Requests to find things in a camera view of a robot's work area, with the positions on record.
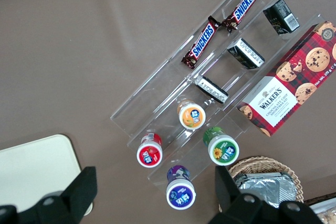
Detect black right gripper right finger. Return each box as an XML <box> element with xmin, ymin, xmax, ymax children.
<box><xmin>207</xmin><ymin>166</ymin><xmax>320</xmax><ymax>224</ymax></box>

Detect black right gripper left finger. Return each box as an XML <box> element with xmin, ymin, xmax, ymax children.
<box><xmin>0</xmin><ymin>166</ymin><xmax>98</xmax><ymax>224</ymax></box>

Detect cream plastic tray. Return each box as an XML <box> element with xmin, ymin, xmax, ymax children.
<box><xmin>0</xmin><ymin>134</ymin><xmax>95</xmax><ymax>216</ymax></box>

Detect light wicker basket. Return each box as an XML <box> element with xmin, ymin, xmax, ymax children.
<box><xmin>227</xmin><ymin>155</ymin><xmax>305</xmax><ymax>205</ymax></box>

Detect aluminium foil container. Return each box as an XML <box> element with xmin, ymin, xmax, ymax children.
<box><xmin>233</xmin><ymin>172</ymin><xmax>295</xmax><ymax>210</ymax></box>

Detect green gum jar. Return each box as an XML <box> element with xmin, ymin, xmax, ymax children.
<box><xmin>203</xmin><ymin>126</ymin><xmax>240</xmax><ymax>167</ymax></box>

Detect purple gum jar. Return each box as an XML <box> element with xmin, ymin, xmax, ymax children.
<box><xmin>165</xmin><ymin>165</ymin><xmax>196</xmax><ymax>210</ymax></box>

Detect red gum jar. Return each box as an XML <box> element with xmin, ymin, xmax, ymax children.
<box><xmin>135</xmin><ymin>132</ymin><xmax>163</xmax><ymax>168</ymax></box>

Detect orange gum jar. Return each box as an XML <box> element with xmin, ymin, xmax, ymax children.
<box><xmin>176</xmin><ymin>99</ymin><xmax>206</xmax><ymax>130</ymax></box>

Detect white plastic bin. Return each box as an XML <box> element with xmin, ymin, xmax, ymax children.
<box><xmin>304</xmin><ymin>195</ymin><xmax>336</xmax><ymax>224</ymax></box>

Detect clear bag of cookies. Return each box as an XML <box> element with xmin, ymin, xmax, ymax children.
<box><xmin>316</xmin><ymin>207</ymin><xmax>336</xmax><ymax>224</ymax></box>

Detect small black carton box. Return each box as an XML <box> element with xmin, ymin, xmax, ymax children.
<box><xmin>227</xmin><ymin>37</ymin><xmax>265</xmax><ymax>70</ymax></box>
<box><xmin>195</xmin><ymin>75</ymin><xmax>229</xmax><ymax>104</ymax></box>
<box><xmin>262</xmin><ymin>0</ymin><xmax>301</xmax><ymax>36</ymax></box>

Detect red tartan Walkers shortbread box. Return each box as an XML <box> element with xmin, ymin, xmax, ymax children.
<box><xmin>236</xmin><ymin>20</ymin><xmax>336</xmax><ymax>137</ymax></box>

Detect clear acrylic stepped gum stand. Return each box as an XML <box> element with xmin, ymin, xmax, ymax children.
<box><xmin>110</xmin><ymin>58</ymin><xmax>250</xmax><ymax>186</ymax></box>

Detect Snickers chocolate bar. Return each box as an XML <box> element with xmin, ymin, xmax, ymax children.
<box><xmin>181</xmin><ymin>15</ymin><xmax>220</xmax><ymax>70</ymax></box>
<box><xmin>222</xmin><ymin>0</ymin><xmax>264</xmax><ymax>33</ymax></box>

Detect clear acrylic stepped snack stand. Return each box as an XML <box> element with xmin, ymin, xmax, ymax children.
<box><xmin>166</xmin><ymin>0</ymin><xmax>328</xmax><ymax>120</ymax></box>

